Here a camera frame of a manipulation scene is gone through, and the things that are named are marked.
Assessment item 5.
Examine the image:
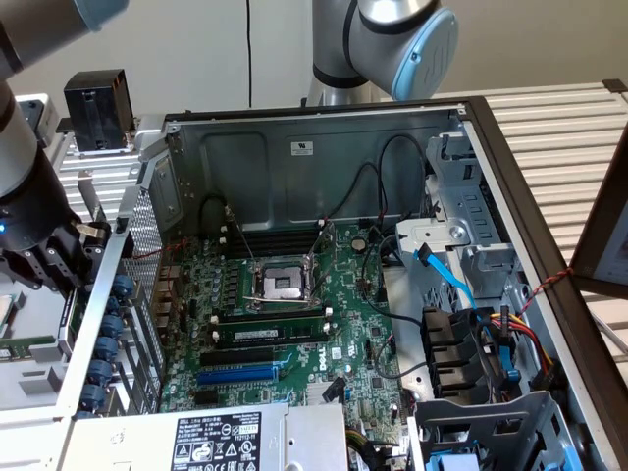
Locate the blue SATA wire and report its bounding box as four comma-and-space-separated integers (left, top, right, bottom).
414, 243, 480, 313

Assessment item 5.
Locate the grey metal PC case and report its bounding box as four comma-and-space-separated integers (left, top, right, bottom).
56, 95, 628, 471

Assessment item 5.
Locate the CPU socket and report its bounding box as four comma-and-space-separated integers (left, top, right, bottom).
243, 254, 325, 315

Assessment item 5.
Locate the thin black cable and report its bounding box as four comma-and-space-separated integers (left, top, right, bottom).
244, 0, 253, 110

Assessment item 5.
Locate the black plastic fan shroud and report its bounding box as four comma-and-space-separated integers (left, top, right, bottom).
420, 306, 524, 406

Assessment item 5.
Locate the red black twisted wire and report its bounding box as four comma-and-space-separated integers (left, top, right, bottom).
131, 236, 190, 261
518, 267, 576, 315

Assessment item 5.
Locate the grey metal drive cage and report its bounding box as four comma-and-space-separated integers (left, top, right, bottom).
406, 390, 598, 471

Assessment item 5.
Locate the green motherboard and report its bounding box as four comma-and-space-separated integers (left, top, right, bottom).
156, 220, 411, 433

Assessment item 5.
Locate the grey power supply with label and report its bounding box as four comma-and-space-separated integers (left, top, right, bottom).
58, 402, 350, 471

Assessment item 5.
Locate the dark framed monitor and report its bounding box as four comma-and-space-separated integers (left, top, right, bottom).
570, 125, 628, 298

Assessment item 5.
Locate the blue expansion slot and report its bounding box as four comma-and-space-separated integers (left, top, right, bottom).
195, 365, 280, 388

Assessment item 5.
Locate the thin metal locking lever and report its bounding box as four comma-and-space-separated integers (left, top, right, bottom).
225, 204, 257, 272
243, 293, 318, 306

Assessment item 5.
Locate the green RAM stick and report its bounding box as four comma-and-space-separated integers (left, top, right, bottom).
0, 335, 56, 363

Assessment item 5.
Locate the metal socket cover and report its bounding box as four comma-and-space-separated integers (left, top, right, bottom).
304, 219, 340, 295

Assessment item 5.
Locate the grey metal disk bay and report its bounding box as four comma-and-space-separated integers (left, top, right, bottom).
394, 131, 524, 315

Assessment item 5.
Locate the black arched wire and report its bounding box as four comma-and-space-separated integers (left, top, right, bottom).
323, 161, 384, 222
376, 133, 429, 220

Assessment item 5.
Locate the grey parts rack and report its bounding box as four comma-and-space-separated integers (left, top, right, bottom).
0, 272, 73, 412

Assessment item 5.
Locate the silver chipset heatsink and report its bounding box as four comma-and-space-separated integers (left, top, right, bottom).
304, 380, 344, 406

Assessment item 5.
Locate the blue plastic latch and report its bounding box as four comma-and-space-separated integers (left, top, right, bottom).
425, 451, 481, 471

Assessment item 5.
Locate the long black expansion slot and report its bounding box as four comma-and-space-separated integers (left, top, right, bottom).
198, 347, 276, 368

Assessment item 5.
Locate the black box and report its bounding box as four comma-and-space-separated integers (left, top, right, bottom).
62, 68, 137, 157

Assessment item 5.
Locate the yellow red black wire harness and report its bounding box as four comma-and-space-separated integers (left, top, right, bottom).
483, 306, 558, 389

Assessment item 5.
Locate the short black looped wire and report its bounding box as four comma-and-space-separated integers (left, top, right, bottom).
197, 192, 231, 242

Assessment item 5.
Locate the white cable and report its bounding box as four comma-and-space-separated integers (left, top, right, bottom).
591, 311, 628, 357

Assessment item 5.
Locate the long black wire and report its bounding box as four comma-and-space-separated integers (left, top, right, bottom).
365, 234, 429, 329

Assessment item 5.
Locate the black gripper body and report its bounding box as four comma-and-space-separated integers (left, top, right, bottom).
0, 146, 82, 252

